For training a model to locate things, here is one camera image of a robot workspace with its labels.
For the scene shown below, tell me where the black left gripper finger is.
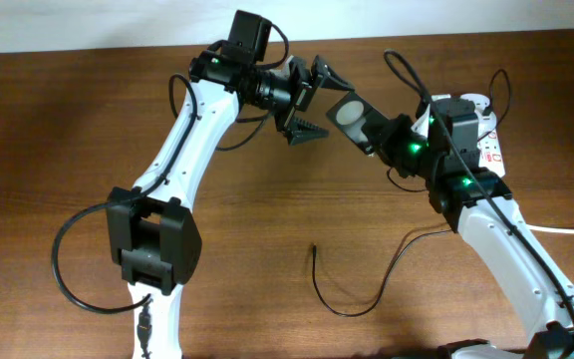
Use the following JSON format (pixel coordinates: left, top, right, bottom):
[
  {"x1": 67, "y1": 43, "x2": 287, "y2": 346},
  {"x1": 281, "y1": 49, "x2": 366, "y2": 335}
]
[
  {"x1": 311, "y1": 55, "x2": 355, "y2": 92},
  {"x1": 284, "y1": 117, "x2": 329, "y2": 146}
]

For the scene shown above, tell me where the black smartphone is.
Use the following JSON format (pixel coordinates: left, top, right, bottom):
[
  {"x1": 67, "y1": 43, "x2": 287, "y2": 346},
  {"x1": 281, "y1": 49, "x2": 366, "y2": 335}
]
[{"x1": 326, "y1": 92, "x2": 390, "y2": 156}]

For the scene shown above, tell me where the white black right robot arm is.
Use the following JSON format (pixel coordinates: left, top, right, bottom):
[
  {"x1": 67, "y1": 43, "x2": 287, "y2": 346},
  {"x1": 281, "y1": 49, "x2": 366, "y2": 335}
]
[{"x1": 361, "y1": 94, "x2": 574, "y2": 358}]

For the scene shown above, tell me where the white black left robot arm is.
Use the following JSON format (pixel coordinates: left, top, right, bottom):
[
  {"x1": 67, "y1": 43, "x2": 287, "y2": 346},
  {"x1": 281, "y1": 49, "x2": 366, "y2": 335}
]
[{"x1": 106, "y1": 50, "x2": 354, "y2": 358}]

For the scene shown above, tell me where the white charger plug adapter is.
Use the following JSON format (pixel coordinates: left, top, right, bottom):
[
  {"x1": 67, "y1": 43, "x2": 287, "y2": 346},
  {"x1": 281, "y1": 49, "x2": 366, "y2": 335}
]
[{"x1": 476, "y1": 111, "x2": 497, "y2": 138}]

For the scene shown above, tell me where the white power strip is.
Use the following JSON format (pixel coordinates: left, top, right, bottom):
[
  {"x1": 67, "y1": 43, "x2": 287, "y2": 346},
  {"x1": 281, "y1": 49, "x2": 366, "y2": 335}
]
[{"x1": 460, "y1": 94, "x2": 505, "y2": 178}]

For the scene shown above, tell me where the black charger cable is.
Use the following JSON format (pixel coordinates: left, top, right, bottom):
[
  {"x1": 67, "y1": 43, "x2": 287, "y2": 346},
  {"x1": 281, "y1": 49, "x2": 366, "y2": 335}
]
[{"x1": 311, "y1": 68, "x2": 513, "y2": 318}]

